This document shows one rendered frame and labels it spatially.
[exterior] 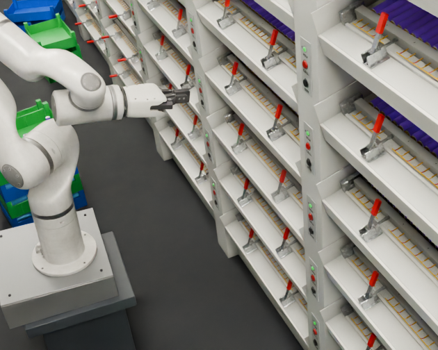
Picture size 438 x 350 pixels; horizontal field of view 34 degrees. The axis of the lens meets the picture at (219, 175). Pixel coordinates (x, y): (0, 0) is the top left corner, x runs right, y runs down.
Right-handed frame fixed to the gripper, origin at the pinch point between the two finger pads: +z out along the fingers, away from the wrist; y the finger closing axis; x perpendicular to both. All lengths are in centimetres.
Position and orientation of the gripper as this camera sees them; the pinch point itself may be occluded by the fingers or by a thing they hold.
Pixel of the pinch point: (181, 96)
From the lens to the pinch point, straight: 180.9
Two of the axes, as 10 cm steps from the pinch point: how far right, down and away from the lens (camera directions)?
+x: 0.9, -8.5, -5.2
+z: 9.2, -1.3, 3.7
